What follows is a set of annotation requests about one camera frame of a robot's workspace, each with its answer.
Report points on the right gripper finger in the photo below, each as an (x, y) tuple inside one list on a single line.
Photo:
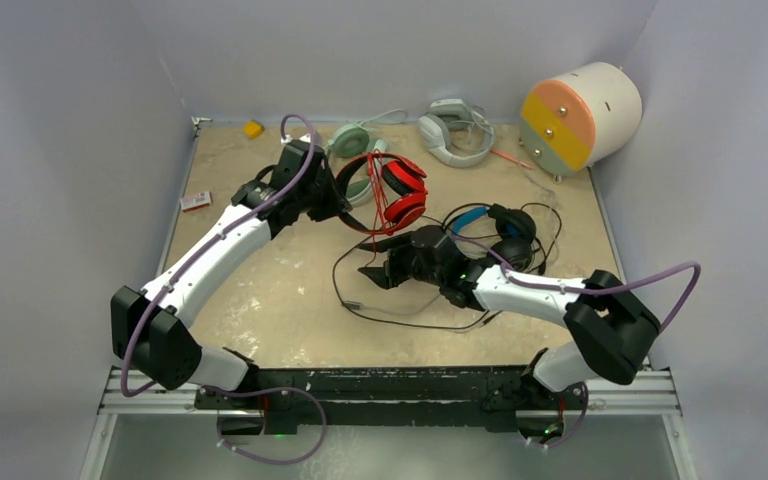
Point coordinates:
[(385, 245), (382, 276)]

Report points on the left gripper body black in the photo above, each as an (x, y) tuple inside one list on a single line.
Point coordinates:
[(320, 199)]

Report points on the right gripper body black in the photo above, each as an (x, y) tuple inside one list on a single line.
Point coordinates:
[(407, 266)]

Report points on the black blue headphones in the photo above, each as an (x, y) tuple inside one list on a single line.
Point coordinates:
[(516, 230)]

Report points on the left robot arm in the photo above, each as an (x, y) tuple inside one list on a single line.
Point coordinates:
[(150, 326)]

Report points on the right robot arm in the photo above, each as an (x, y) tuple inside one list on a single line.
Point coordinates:
[(611, 330)]

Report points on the mint green headphones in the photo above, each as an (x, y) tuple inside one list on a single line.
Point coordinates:
[(349, 141)]

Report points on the white grey headphones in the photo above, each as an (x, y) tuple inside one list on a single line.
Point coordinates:
[(442, 120)]

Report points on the yellow small block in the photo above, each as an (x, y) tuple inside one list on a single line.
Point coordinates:
[(252, 129)]

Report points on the red white small card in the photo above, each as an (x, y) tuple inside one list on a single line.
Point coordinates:
[(195, 201)]

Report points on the orange pen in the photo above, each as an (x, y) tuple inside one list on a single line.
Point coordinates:
[(510, 158)]

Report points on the round pastel drawer cabinet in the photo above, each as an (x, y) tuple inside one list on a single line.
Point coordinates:
[(572, 120)]

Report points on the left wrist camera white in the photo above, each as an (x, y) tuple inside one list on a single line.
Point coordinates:
[(294, 139)]

